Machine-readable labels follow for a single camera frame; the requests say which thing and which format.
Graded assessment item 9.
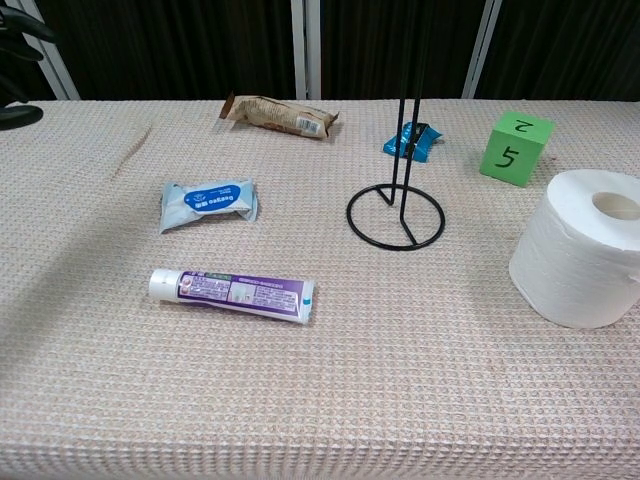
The black and silver left hand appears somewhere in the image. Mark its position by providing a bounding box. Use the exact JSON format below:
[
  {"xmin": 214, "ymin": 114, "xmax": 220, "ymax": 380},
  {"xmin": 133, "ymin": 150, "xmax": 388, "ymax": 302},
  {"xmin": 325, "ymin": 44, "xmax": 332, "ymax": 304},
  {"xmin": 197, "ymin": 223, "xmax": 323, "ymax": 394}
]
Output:
[{"xmin": 0, "ymin": 7, "xmax": 56, "ymax": 132}]

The white toilet paper roll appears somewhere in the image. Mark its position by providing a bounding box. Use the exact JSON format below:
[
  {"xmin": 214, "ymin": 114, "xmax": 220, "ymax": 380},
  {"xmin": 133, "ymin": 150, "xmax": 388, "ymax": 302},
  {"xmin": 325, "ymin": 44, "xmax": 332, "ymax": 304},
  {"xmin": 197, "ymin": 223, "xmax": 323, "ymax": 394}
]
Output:
[{"xmin": 508, "ymin": 168, "xmax": 640, "ymax": 330}]

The dark pleated curtain panel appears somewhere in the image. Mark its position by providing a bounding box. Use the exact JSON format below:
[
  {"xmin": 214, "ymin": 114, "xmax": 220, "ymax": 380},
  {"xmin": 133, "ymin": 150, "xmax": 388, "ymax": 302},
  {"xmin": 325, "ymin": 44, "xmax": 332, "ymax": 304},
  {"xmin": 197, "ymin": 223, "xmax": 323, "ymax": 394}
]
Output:
[
  {"xmin": 319, "ymin": 0, "xmax": 484, "ymax": 100},
  {"xmin": 474, "ymin": 0, "xmax": 640, "ymax": 101},
  {"xmin": 0, "ymin": 0, "xmax": 56, "ymax": 104},
  {"xmin": 34, "ymin": 0, "xmax": 297, "ymax": 101}
]

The blue white wet wipes pack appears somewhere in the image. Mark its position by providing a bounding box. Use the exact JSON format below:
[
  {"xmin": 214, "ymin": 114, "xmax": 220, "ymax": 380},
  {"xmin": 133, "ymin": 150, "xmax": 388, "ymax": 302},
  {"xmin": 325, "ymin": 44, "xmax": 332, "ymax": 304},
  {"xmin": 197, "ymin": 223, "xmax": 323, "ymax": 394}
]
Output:
[{"xmin": 158, "ymin": 178, "xmax": 260, "ymax": 235}]

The brown snack bar wrapper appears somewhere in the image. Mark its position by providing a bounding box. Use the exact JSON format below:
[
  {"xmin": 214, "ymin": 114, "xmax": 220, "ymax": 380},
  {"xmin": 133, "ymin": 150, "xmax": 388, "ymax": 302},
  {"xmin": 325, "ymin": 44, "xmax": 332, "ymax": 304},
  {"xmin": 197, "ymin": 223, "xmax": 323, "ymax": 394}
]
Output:
[{"xmin": 218, "ymin": 92, "xmax": 340, "ymax": 141}]

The purple white toothpaste tube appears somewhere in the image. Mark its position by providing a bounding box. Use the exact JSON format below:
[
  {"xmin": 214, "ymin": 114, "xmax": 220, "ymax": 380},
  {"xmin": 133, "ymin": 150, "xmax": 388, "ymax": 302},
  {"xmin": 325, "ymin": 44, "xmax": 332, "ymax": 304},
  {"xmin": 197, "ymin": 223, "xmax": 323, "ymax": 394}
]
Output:
[{"xmin": 148, "ymin": 268, "xmax": 316, "ymax": 325}]

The blue snack packet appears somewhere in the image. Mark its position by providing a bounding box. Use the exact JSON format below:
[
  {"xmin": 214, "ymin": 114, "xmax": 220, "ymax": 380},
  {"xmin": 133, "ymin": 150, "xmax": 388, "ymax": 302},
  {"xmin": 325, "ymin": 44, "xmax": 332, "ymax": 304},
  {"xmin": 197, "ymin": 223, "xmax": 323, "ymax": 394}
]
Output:
[{"xmin": 382, "ymin": 121, "xmax": 445, "ymax": 164}]

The beige waffle tablecloth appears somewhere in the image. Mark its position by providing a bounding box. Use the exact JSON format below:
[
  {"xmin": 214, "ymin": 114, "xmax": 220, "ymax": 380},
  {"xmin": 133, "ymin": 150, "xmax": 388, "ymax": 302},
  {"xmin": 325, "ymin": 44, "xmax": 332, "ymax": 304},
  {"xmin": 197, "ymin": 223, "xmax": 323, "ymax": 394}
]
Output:
[{"xmin": 0, "ymin": 98, "xmax": 640, "ymax": 480}]

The green numbered cube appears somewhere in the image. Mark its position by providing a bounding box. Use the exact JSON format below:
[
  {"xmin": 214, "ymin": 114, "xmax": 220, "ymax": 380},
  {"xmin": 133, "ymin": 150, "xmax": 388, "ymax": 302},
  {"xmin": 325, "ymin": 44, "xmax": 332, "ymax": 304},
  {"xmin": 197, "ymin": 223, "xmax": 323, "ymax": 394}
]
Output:
[{"xmin": 478, "ymin": 110, "xmax": 556, "ymax": 189}]

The white double partition frame post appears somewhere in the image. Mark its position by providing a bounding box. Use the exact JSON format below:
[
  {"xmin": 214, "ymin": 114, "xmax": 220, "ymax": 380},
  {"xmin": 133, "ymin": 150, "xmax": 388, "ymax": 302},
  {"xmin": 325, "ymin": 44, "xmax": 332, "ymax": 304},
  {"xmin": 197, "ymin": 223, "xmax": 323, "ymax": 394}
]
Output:
[{"xmin": 290, "ymin": 0, "xmax": 322, "ymax": 100}]

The black wire roll holder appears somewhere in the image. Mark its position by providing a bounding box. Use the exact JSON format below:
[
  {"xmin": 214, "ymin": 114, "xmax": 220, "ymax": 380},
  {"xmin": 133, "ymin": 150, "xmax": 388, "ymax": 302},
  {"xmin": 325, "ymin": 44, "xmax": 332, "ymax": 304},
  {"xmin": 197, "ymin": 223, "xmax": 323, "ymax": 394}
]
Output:
[{"xmin": 346, "ymin": 0, "xmax": 446, "ymax": 251}]

